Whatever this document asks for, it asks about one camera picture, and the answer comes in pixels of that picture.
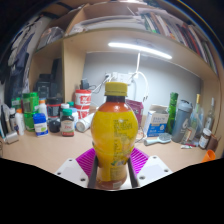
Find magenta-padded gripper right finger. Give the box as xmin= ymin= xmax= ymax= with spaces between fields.
xmin=127 ymin=147 xmax=174 ymax=189

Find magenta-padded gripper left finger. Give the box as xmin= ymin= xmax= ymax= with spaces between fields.
xmin=54 ymin=148 xmax=99 ymax=189

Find yellow-labelled drink bottle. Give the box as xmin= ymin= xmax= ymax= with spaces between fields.
xmin=90 ymin=81 xmax=139 ymax=191

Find pale blue hairbrush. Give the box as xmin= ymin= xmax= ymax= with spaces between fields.
xmin=143 ymin=132 xmax=173 ymax=147

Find pink pen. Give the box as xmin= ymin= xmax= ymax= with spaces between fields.
xmin=179 ymin=142 xmax=198 ymax=150

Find dark pill bottle green cap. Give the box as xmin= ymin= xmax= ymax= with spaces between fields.
xmin=60 ymin=108 xmax=76 ymax=138

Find white and blue carton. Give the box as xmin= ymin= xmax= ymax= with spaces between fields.
xmin=143 ymin=104 xmax=170 ymax=138

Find white plastic bottle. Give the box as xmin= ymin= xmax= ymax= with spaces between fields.
xmin=75 ymin=112 xmax=96 ymax=133

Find grey shaker bottle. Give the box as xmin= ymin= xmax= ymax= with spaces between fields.
xmin=171 ymin=99 xmax=194 ymax=144

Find white jar with blue lid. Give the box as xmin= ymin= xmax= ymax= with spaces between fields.
xmin=33 ymin=113 xmax=50 ymax=138

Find glass jar with brown contents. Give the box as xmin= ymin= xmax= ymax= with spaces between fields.
xmin=198 ymin=127 xmax=213 ymax=150

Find green glass bottle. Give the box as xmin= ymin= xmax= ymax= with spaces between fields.
xmin=167 ymin=92 xmax=180 ymax=135

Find pink pouch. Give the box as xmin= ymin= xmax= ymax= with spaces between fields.
xmin=126 ymin=98 xmax=145 ymax=128

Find brown mug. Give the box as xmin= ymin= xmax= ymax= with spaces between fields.
xmin=207 ymin=134 xmax=220 ymax=153

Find black jar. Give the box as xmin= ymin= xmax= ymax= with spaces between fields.
xmin=46 ymin=96 xmax=64 ymax=120

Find white bottle orange cap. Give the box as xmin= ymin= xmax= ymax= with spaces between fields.
xmin=14 ymin=108 xmax=26 ymax=136

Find red and white canister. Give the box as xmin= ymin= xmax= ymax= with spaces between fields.
xmin=74 ymin=88 xmax=92 ymax=120

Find green container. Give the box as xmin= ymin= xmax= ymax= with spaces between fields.
xmin=21 ymin=92 xmax=40 ymax=132

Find clear glass bottle white cap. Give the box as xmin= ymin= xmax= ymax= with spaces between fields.
xmin=204 ymin=97 xmax=217 ymax=132

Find white gooseneck desk lamp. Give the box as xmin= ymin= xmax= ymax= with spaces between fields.
xmin=127 ymin=52 xmax=150 ymax=103

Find black appliance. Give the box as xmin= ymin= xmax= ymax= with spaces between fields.
xmin=34 ymin=73 xmax=57 ymax=100

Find hanging clothes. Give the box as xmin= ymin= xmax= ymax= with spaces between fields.
xmin=0 ymin=14 xmax=45 ymax=103

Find wooden shelf unit with books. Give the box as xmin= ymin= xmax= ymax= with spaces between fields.
xmin=28 ymin=0 xmax=222 ymax=113

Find white wall socket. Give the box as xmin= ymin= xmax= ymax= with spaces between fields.
xmin=104 ymin=71 xmax=135 ymax=85

